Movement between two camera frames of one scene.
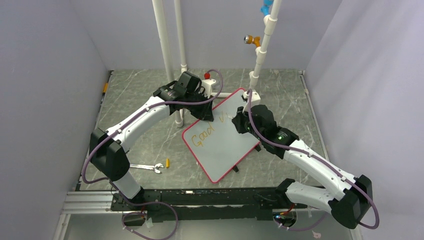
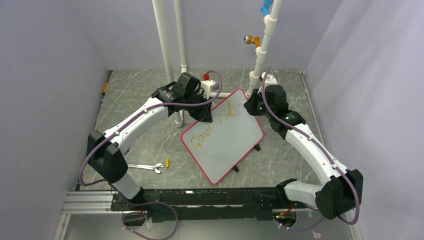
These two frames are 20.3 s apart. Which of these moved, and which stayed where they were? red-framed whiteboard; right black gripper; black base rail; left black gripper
Moved: right black gripper
Stayed: left black gripper; red-framed whiteboard; black base rail
